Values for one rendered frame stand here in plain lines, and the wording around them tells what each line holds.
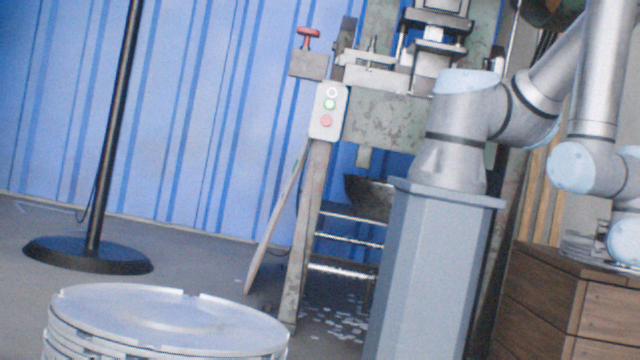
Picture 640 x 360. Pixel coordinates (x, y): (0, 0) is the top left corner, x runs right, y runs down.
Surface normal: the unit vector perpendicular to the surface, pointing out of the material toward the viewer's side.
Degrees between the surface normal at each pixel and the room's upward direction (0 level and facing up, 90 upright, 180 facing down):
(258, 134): 90
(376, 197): 105
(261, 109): 90
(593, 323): 90
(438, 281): 90
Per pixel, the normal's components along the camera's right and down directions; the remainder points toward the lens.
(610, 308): 0.10, 0.07
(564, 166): -0.85, -0.14
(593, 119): -0.29, -0.06
